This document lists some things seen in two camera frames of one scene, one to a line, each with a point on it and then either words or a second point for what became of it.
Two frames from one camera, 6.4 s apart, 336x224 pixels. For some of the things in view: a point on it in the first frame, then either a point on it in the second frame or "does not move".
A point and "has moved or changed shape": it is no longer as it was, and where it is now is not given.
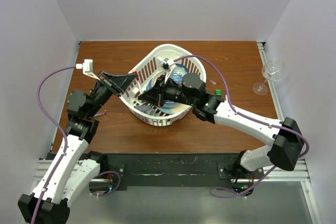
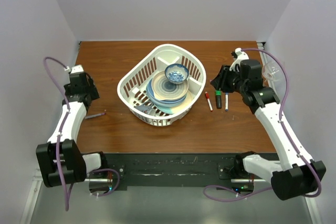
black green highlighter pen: x=218 y=93 does not move
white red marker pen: x=139 y=85 has moved or changed shape
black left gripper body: x=102 y=92 → x=91 y=89
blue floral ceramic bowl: x=178 y=72 does not move
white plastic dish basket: x=148 y=69 does not move
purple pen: x=102 y=114 does not move
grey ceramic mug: x=149 y=110 does not move
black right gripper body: x=168 y=92 → x=232 y=81
